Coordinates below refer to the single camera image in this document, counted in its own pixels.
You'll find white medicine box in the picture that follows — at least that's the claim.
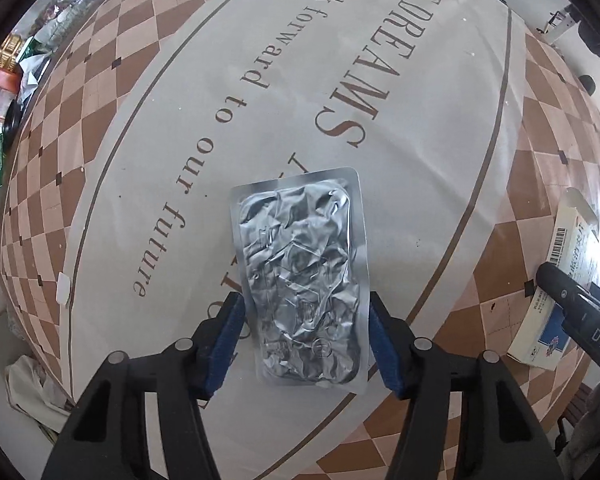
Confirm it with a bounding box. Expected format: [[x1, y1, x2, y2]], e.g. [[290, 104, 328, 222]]
[[507, 188, 600, 370]]

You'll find silver foil blister pack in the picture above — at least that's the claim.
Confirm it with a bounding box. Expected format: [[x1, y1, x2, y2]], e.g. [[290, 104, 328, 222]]
[[230, 167, 370, 393]]

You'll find checkered brown tablecloth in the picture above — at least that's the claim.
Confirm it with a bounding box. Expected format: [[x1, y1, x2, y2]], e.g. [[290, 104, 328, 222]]
[[0, 0, 600, 480]]

